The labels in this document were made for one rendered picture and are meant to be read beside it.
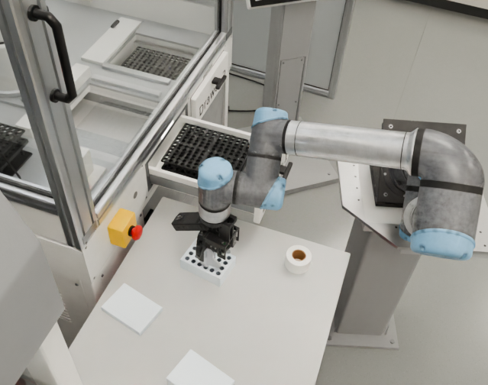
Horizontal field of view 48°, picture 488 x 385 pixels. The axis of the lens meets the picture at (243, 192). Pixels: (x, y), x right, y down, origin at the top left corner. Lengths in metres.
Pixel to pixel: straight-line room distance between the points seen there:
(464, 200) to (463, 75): 2.76
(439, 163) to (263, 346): 0.62
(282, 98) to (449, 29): 1.91
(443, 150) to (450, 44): 3.01
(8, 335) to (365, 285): 1.52
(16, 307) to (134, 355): 0.76
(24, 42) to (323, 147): 0.59
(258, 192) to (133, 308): 0.47
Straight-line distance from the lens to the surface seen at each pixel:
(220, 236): 1.32
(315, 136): 1.15
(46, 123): 1.07
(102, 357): 1.40
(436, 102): 3.51
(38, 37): 1.00
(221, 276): 1.44
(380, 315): 2.20
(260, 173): 1.18
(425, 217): 1.10
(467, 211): 1.10
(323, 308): 1.47
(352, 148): 1.13
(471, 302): 2.58
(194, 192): 1.55
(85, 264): 1.39
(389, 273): 1.96
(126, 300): 1.45
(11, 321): 0.66
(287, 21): 2.38
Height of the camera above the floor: 2.00
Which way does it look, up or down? 48 degrees down
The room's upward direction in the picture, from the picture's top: 4 degrees clockwise
